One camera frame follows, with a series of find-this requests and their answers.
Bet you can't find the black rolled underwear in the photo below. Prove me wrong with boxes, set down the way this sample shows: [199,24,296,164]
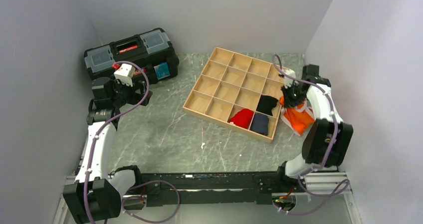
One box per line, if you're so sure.
[256,95,278,116]

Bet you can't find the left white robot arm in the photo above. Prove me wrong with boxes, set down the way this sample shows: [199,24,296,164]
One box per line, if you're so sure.
[63,77,152,224]

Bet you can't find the black plastic toolbox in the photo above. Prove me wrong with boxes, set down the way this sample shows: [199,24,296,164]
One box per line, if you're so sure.
[84,27,180,84]

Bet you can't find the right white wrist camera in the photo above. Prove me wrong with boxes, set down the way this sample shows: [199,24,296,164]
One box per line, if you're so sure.
[282,67,296,88]

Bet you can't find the red rolled underwear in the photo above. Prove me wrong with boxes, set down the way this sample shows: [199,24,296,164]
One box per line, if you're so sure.
[228,108,254,129]

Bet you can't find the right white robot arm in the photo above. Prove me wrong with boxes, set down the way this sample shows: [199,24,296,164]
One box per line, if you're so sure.
[275,64,353,192]

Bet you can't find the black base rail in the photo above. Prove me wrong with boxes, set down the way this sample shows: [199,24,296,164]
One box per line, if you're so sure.
[126,167,299,207]

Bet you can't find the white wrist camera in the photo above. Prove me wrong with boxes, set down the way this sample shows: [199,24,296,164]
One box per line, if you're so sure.
[282,67,296,88]
[113,63,135,87]

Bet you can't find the orange underwear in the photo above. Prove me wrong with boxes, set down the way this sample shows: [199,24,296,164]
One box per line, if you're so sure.
[280,101,315,136]

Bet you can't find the dark blue rolled underwear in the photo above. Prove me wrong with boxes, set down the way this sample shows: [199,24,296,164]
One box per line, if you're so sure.
[250,113,269,136]

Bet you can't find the wooden compartment tray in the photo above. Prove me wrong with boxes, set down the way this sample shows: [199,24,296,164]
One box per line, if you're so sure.
[183,47,283,143]

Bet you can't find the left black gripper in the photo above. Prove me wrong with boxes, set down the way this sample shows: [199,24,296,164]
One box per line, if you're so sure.
[111,74,152,108]

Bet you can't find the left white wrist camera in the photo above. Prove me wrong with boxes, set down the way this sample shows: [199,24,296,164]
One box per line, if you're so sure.
[113,63,135,87]

